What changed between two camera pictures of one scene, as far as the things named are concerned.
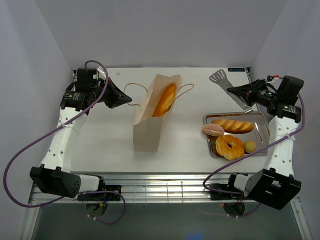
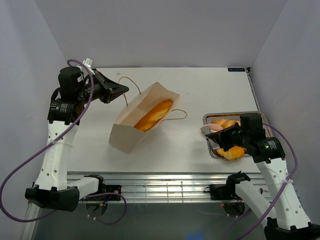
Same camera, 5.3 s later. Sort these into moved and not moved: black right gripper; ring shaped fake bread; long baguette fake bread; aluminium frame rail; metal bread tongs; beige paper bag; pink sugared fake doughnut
Moved: metal bread tongs; black right gripper; beige paper bag; long baguette fake bread
Not moved: ring shaped fake bread; aluminium frame rail; pink sugared fake doughnut
